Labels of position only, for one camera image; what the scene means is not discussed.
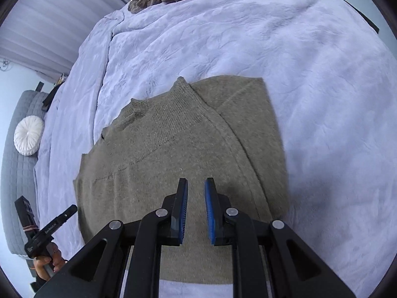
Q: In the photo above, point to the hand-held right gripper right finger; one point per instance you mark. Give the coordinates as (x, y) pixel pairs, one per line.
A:
(210, 211)

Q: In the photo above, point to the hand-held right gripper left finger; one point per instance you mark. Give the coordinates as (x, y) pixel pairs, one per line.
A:
(183, 211)

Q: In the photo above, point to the olive knit sweater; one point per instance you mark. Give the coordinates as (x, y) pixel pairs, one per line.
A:
(186, 136)

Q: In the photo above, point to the person's left hand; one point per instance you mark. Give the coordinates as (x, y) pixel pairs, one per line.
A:
(51, 259)

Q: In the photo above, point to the grey quilted sofa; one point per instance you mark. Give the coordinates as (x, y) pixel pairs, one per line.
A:
(17, 186)

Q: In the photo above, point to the white round pleated cushion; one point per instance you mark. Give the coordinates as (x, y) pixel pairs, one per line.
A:
(28, 136)

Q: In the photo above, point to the lavender plush blanket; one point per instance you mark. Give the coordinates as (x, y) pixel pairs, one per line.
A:
(263, 43)

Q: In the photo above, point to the pale grey curtain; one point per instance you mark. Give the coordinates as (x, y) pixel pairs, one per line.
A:
(55, 15)

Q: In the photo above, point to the black strip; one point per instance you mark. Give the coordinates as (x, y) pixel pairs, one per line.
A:
(363, 17)

